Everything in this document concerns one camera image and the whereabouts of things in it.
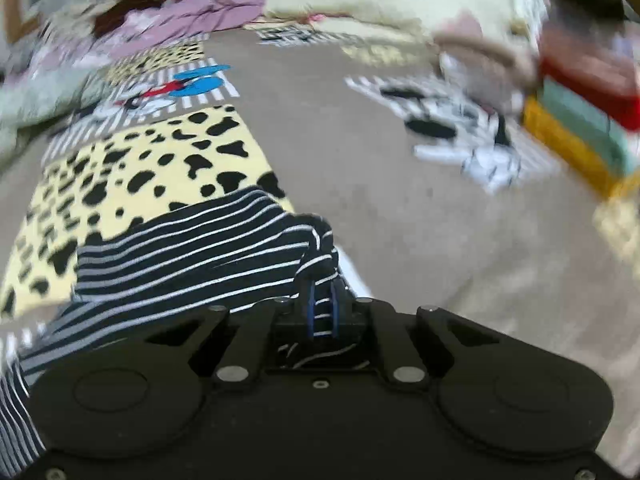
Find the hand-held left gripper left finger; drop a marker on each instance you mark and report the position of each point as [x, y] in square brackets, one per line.
[311, 305]

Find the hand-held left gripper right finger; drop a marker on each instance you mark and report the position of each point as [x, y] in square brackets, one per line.
[334, 305]

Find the black white striped garment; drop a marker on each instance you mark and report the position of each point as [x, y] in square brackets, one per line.
[200, 250]

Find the stack of folded coloured clothes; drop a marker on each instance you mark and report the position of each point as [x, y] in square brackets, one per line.
[565, 150]

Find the brown printed blanket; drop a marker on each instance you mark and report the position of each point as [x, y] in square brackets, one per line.
[375, 210]

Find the light blue printed garment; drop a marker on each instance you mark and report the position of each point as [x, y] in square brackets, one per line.
[585, 125]

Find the purple printed garment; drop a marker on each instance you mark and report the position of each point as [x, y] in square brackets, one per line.
[200, 10]

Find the red knit sweater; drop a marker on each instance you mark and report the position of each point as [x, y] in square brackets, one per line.
[590, 80]

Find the pale green garment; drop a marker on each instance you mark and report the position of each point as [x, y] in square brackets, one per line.
[35, 100]

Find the wooden frame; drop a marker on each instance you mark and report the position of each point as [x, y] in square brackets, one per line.
[17, 22]

